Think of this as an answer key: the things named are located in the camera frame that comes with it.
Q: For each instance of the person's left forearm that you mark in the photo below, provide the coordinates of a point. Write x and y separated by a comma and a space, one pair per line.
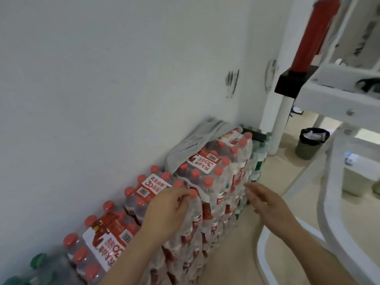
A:
130, 261

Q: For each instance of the person's right hand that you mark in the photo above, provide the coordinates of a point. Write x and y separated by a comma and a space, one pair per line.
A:
273, 210

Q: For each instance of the white step box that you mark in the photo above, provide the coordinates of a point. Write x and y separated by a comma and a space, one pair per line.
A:
357, 181

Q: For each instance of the stack of water bottle packs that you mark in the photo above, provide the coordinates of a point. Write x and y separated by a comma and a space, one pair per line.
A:
219, 198

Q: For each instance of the person's right forearm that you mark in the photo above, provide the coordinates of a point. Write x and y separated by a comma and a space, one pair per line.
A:
314, 258

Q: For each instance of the grey trash bin black bag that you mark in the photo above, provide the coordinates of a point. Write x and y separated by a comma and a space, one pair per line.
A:
308, 148

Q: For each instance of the white gym machine frame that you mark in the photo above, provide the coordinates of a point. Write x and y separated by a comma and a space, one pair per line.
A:
341, 94

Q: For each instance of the person's left hand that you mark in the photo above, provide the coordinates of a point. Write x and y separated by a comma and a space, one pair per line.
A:
166, 213

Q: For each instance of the black phone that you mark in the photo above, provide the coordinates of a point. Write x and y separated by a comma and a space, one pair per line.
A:
256, 136

